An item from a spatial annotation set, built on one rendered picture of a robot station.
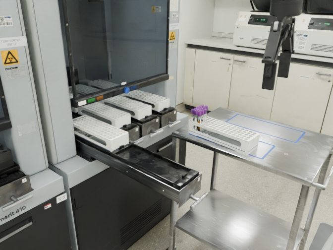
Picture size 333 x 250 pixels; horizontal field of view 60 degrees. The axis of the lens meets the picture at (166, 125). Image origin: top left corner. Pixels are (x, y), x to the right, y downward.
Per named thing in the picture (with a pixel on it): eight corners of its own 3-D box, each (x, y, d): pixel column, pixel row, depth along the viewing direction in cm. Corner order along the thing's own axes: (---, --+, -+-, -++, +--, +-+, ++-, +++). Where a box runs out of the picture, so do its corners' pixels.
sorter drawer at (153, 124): (63, 106, 183) (62, 92, 179) (82, 100, 192) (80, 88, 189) (148, 140, 141) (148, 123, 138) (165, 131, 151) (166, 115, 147)
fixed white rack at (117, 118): (78, 116, 150) (76, 104, 148) (93, 110, 158) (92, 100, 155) (116, 132, 133) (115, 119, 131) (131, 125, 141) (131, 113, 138)
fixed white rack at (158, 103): (121, 101, 172) (120, 92, 170) (133, 97, 179) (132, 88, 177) (158, 113, 155) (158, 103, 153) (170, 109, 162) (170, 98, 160)
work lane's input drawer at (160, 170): (62, 145, 135) (59, 128, 131) (86, 135, 145) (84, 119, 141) (189, 215, 93) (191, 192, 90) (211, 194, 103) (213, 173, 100)
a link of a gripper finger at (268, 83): (277, 62, 71) (276, 63, 71) (273, 90, 74) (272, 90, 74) (265, 61, 73) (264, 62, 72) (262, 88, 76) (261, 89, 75)
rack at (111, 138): (68, 133, 131) (66, 120, 129) (86, 126, 138) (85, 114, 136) (111, 154, 114) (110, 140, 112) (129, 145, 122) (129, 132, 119)
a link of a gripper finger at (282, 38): (291, 27, 72) (290, 23, 71) (277, 65, 70) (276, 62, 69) (275, 26, 74) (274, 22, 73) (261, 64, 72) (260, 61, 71)
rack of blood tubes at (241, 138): (187, 132, 131) (188, 120, 128) (200, 126, 137) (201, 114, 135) (246, 156, 112) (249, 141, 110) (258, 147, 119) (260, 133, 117)
